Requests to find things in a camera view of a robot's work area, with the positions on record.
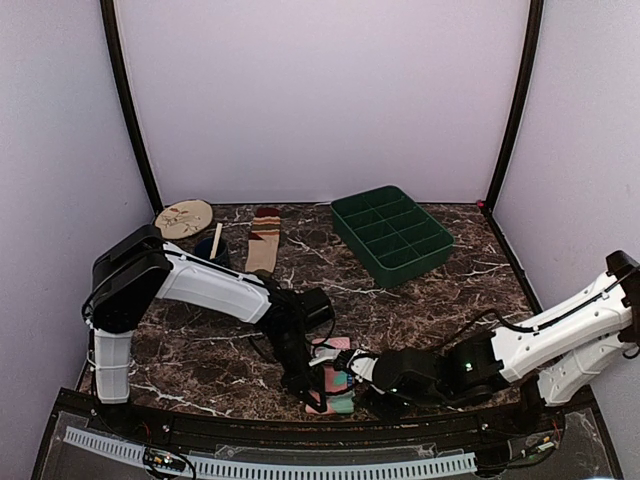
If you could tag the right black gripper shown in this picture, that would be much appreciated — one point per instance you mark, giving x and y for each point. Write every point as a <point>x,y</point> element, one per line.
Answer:
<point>345,357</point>

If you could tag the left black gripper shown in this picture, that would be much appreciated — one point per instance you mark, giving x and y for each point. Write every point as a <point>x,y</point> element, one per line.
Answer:
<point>307,380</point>

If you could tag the pink patterned sock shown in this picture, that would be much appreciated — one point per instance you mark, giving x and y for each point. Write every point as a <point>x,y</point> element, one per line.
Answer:
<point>339,384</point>

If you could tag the green compartment tray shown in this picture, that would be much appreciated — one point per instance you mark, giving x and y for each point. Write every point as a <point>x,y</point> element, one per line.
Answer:
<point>394,238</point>

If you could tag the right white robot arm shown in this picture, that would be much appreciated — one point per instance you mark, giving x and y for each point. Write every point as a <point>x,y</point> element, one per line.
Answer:
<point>560,350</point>

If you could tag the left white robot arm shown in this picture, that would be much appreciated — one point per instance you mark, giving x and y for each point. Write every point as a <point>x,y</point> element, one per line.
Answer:
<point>144,267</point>

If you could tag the beige striped sock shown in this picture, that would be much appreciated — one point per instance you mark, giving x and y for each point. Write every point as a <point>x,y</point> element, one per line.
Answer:
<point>263,241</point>

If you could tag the dark blue mug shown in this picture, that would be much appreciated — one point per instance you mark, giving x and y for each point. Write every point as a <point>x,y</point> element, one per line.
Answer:
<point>204,250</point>

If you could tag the wooden stick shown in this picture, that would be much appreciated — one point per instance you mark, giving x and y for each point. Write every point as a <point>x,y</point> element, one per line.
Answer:
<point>215,241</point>

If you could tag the round beige embroidered coaster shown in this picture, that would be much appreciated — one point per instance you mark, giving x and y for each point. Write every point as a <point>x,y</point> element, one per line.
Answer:
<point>184,219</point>

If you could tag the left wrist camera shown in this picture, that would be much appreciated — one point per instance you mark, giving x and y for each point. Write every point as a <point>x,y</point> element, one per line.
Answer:
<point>317,308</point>

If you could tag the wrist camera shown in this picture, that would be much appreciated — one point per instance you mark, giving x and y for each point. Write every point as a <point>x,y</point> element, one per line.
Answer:
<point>409,374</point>
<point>317,308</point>

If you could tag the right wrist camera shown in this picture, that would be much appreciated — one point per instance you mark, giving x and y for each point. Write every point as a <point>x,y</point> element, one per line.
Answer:
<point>409,374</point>

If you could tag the white slotted cable duct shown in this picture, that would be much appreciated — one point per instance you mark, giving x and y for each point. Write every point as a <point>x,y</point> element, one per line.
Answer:
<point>163,464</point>

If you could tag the black front rail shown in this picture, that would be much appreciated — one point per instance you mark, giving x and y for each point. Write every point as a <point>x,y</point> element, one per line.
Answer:
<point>479,428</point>

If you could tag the left black frame post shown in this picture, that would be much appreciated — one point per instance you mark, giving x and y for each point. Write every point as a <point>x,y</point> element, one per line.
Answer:
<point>126,101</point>

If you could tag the black frame post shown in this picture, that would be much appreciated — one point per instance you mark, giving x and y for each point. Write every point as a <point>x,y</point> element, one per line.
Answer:
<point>525,71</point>
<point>126,101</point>

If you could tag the right black frame post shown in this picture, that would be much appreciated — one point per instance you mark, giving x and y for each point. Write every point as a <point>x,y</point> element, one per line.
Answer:
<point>525,71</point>

